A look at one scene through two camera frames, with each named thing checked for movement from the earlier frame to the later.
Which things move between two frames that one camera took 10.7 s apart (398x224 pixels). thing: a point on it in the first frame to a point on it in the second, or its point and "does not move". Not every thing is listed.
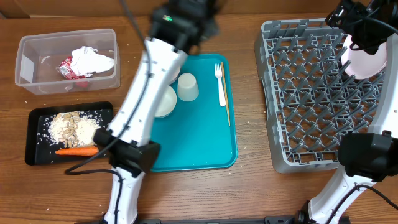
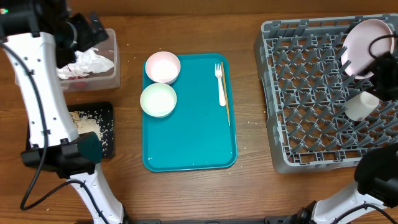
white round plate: [361, 65] does not move
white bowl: [167, 102] does not move
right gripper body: [364, 22] to [386, 75]
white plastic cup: [187, 87] to [360, 107]
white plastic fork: [218, 73] does not move
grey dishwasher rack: [310, 100] does not move
